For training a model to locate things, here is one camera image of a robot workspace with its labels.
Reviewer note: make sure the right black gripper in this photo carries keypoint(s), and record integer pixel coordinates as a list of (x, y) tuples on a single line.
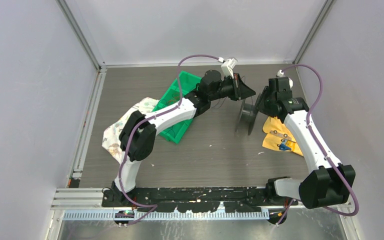
[(262, 108)]

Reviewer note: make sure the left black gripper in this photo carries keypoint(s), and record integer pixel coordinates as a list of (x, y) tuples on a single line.
[(240, 90)]

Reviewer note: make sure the black cable spool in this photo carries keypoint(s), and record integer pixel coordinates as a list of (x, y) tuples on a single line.
[(246, 117)]

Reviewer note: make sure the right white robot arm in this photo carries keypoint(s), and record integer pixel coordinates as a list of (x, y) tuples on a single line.
[(329, 181)]

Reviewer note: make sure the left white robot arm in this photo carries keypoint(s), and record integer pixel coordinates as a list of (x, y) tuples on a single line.
[(137, 138)]

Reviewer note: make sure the yellow printed cloth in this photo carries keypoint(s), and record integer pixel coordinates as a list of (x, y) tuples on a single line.
[(278, 137)]

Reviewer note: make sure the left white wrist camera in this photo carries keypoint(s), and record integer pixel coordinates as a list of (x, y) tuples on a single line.
[(227, 65)]

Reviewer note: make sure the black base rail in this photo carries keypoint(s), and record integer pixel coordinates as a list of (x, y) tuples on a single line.
[(248, 199)]

